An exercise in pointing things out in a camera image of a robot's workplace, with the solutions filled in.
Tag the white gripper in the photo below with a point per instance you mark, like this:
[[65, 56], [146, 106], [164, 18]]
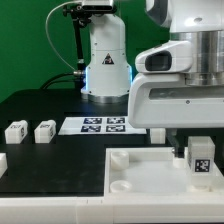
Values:
[[162, 95]]

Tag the white square tabletop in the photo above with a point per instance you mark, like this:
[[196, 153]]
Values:
[[157, 172]]

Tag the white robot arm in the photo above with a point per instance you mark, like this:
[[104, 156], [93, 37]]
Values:
[[200, 22]]

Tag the white L-shaped obstacle fence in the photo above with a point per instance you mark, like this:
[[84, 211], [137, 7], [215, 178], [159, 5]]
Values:
[[99, 210]]

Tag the white sheet with fiducial tags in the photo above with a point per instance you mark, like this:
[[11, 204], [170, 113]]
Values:
[[98, 125]]

